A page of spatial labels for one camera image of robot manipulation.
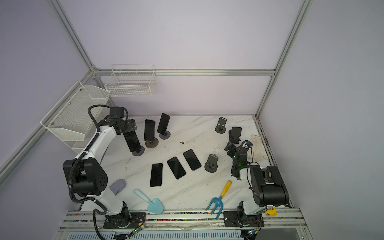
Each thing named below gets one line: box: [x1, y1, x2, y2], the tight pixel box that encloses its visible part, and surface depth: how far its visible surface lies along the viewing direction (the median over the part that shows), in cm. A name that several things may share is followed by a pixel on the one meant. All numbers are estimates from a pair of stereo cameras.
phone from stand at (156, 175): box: [150, 163, 163, 187], surface depth 90 cm
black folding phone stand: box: [228, 127, 242, 144], surface depth 103 cm
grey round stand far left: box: [132, 146, 145, 157], surface depth 100 cm
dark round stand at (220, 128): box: [215, 116, 227, 134], surface depth 110 cm
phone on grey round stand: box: [157, 112, 171, 140], surface depth 103 cm
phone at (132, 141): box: [123, 130, 142, 152], surface depth 95 cm
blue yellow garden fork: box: [205, 180, 232, 220], surface depth 80 cm
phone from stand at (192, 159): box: [183, 149, 202, 171], surface depth 97 cm
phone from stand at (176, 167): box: [167, 156, 187, 180], surface depth 93 cm
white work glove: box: [247, 134, 269, 162], surface depth 103 cm
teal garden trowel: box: [133, 188, 164, 215], surface depth 80 cm
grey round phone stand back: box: [159, 130, 171, 140], surface depth 110 cm
